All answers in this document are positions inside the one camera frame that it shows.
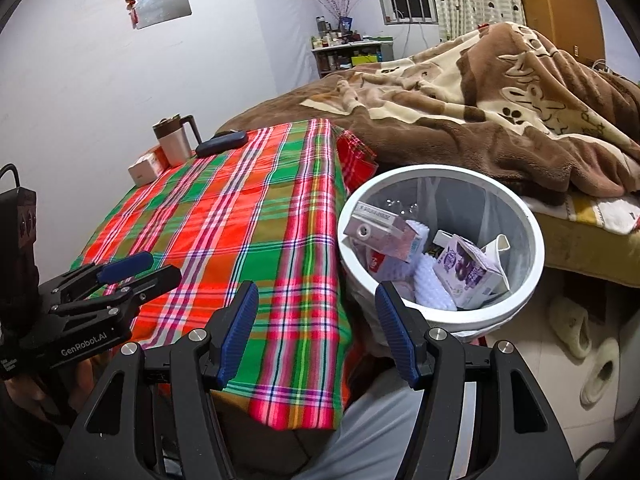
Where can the dark blue glasses case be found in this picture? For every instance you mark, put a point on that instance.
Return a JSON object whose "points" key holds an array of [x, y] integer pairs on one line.
{"points": [[220, 143]]}

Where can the cream fluffy slipper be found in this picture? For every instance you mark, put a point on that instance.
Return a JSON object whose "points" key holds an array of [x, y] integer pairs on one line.
{"points": [[570, 325], [600, 375]]}

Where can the red hanging ornament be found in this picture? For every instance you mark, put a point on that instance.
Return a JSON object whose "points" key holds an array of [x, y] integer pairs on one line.
{"points": [[131, 7]]}

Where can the brown printed blanket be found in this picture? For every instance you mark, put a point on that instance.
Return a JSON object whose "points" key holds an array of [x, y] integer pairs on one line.
{"points": [[450, 125]]}

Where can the white round bin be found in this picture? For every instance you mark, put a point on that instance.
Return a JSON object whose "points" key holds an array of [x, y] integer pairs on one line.
{"points": [[530, 240]]}

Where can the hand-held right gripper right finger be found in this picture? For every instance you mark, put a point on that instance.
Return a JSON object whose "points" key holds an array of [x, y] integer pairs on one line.
{"points": [[395, 335]]}

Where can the barred window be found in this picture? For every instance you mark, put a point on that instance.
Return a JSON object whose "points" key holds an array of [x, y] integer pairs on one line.
{"points": [[407, 2]]}

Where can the row of bottles on shelf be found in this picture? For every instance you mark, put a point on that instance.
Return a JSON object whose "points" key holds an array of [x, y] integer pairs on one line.
{"points": [[335, 37]]}

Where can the orange box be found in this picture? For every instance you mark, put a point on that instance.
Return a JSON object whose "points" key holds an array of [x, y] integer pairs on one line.
{"points": [[159, 156]]}

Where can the yellow patterned bed sheet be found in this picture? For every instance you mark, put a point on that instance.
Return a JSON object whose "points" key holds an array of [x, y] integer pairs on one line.
{"points": [[585, 212]]}

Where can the clear bin liner bag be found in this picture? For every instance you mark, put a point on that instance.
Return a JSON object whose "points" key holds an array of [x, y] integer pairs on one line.
{"points": [[465, 200]]}

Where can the plaid tablecloth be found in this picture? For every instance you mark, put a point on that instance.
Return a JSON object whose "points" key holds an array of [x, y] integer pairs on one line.
{"points": [[225, 210]]}

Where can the grey pink drink carton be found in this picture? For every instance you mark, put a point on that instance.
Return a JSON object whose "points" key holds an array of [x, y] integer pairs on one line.
{"points": [[380, 227]]}

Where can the person's left forearm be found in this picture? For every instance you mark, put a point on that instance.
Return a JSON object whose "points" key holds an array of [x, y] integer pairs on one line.
{"points": [[20, 435]]}

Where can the wooden bed frame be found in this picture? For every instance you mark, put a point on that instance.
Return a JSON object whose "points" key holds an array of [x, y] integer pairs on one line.
{"points": [[585, 255]]}

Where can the person's left hand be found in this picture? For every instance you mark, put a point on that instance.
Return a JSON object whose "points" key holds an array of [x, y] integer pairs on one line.
{"points": [[27, 392]]}

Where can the purple drink carton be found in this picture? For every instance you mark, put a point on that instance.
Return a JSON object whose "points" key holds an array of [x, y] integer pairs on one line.
{"points": [[465, 270]]}

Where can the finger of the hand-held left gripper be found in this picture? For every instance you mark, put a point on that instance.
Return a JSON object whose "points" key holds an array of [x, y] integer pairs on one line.
{"points": [[125, 265], [160, 280]]}

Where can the person's grey trousers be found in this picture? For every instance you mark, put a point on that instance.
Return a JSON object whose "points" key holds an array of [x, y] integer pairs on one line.
{"points": [[370, 435]]}

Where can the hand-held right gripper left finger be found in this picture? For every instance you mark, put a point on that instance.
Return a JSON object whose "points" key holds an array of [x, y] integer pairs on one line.
{"points": [[240, 330]]}

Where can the white cardboard box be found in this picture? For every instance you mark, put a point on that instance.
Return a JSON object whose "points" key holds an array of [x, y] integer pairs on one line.
{"points": [[145, 170]]}

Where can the shiny wall sheet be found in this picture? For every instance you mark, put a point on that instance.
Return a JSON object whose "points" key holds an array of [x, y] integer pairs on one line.
{"points": [[160, 0]]}

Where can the white shelf unit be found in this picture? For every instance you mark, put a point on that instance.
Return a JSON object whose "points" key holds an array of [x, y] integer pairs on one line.
{"points": [[350, 60]]}

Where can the beige mug with brown lid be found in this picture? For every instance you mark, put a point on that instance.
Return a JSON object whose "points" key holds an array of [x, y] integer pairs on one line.
{"points": [[172, 147]]}

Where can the wooden wardrobe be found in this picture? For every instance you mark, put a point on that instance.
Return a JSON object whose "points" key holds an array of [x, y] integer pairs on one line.
{"points": [[555, 5]]}

